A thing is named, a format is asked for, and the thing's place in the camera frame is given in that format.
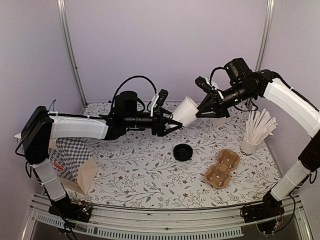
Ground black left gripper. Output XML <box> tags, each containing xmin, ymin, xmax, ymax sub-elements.
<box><xmin>124</xmin><ymin>108</ymin><xmax>183</xmax><ymax>137</ymax></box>

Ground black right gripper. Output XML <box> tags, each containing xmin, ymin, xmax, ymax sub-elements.
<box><xmin>195</xmin><ymin>82</ymin><xmax>256</xmax><ymax>118</ymax></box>

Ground white paper cup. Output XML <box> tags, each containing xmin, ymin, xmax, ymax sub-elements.
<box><xmin>213</xmin><ymin>117</ymin><xmax>227</xmax><ymax>129</ymax></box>
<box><xmin>172</xmin><ymin>96</ymin><xmax>199</xmax><ymax>128</ymax></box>

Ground black plastic cup lid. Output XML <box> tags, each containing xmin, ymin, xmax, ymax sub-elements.
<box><xmin>173</xmin><ymin>143</ymin><xmax>193</xmax><ymax>156</ymax></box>

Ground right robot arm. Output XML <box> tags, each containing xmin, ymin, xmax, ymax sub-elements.
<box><xmin>195</xmin><ymin>58</ymin><xmax>320</xmax><ymax>218</ymax></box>

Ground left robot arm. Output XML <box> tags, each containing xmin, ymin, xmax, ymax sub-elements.
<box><xmin>15</xmin><ymin>89</ymin><xmax>183</xmax><ymax>217</ymax></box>

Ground white paper-wrapped straws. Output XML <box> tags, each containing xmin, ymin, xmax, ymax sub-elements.
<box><xmin>244</xmin><ymin>108</ymin><xmax>278</xmax><ymax>145</ymax></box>

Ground floral patterned table mat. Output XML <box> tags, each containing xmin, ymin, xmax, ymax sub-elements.
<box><xmin>68</xmin><ymin>104</ymin><xmax>281</xmax><ymax>209</ymax></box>

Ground white cup holding straws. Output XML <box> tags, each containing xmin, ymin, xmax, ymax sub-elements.
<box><xmin>240</xmin><ymin>137</ymin><xmax>259</xmax><ymax>156</ymax></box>

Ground brown cardboard cup carrier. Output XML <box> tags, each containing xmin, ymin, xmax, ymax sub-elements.
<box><xmin>204</xmin><ymin>149</ymin><xmax>240</xmax><ymax>189</ymax></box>

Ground blue checkered paper bag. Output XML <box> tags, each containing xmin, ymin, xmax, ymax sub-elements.
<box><xmin>13</xmin><ymin>99</ymin><xmax>100</xmax><ymax>195</ymax></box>

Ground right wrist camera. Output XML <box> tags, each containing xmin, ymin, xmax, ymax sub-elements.
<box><xmin>195</xmin><ymin>76</ymin><xmax>223</xmax><ymax>102</ymax></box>

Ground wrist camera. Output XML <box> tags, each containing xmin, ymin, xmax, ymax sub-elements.
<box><xmin>195</xmin><ymin>76</ymin><xmax>223</xmax><ymax>102</ymax></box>
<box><xmin>146</xmin><ymin>89</ymin><xmax>169</xmax><ymax>115</ymax></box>

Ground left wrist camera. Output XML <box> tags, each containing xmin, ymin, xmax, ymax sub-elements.
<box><xmin>146</xmin><ymin>89</ymin><xmax>169</xmax><ymax>115</ymax></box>

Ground right aluminium frame post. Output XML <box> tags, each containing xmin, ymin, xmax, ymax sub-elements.
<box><xmin>254</xmin><ymin>0</ymin><xmax>275</xmax><ymax>71</ymax></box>

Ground aluminium frame post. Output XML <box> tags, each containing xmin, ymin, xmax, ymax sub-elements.
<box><xmin>254</xmin><ymin>0</ymin><xmax>275</xmax><ymax>71</ymax></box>
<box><xmin>56</xmin><ymin>0</ymin><xmax>88</xmax><ymax>107</ymax></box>

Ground aluminium front rail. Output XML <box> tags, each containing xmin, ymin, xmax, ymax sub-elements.
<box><xmin>21</xmin><ymin>194</ymin><xmax>314</xmax><ymax>240</ymax></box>

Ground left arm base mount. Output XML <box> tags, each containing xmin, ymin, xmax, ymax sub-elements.
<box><xmin>48</xmin><ymin>196</ymin><xmax>93</xmax><ymax>223</ymax></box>

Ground left aluminium frame post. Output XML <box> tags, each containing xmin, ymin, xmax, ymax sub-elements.
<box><xmin>56</xmin><ymin>0</ymin><xmax>88</xmax><ymax>107</ymax></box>

